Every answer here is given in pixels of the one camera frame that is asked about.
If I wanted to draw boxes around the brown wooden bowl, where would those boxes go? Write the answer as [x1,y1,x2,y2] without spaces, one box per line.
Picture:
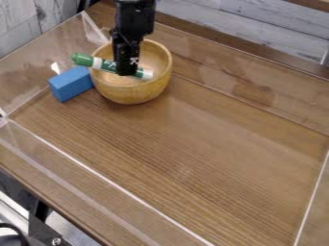
[88,39,174,105]

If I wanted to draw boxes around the clear acrylic tray wall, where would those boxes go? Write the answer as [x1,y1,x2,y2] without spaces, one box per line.
[0,109,214,246]

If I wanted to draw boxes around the black cable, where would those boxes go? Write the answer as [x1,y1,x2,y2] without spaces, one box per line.
[0,223,30,246]

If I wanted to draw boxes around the black table leg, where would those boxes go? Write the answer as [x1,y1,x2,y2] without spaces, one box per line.
[34,200,50,223]

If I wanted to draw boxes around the blue rectangular block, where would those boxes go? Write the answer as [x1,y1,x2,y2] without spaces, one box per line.
[50,66,94,103]

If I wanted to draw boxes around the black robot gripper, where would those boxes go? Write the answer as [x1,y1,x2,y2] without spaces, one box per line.
[111,0,157,76]

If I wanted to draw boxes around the green white dry-erase marker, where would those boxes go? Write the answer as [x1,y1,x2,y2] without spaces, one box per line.
[71,53,154,81]

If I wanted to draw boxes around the clear acrylic corner bracket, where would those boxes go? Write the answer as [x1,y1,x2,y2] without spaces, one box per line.
[82,12,112,45]

